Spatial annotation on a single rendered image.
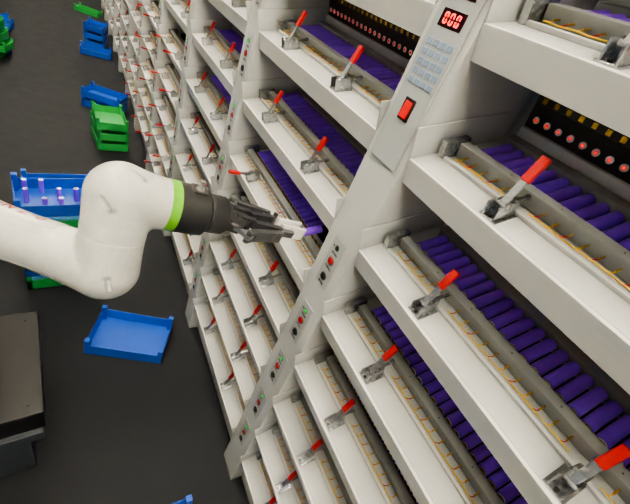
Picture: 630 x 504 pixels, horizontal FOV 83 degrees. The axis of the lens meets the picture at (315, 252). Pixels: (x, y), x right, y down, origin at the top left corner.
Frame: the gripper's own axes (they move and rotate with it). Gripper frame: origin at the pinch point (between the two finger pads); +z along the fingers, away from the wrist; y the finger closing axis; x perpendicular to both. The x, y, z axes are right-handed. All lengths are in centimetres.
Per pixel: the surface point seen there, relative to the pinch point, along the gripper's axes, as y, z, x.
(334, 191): -0.2, 5.3, -12.1
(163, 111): 174, 15, 45
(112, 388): 29, -10, 107
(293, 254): 1.2, 6.7, 8.0
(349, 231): -13.9, 1.3, -10.9
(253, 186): 32.2, 6.7, 8.0
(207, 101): 96, 8, 7
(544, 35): -24, -3, -49
